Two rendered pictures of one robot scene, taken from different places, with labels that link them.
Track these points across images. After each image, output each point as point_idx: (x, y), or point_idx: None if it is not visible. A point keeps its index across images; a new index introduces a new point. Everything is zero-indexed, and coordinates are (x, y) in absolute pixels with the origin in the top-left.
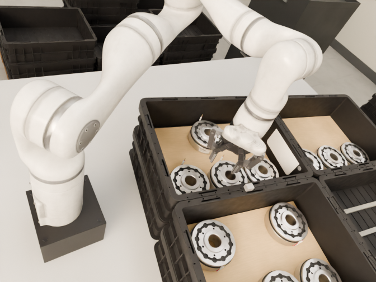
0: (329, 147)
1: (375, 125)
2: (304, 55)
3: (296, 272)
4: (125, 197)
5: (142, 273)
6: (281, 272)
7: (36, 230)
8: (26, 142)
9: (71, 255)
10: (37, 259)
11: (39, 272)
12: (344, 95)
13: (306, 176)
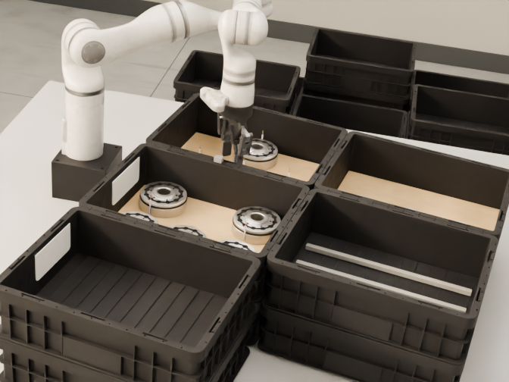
0: None
1: (507, 202)
2: (233, 17)
3: None
4: None
5: None
6: (198, 230)
7: (57, 154)
8: (67, 56)
9: (73, 202)
10: (49, 194)
11: (44, 199)
12: (508, 170)
13: (298, 182)
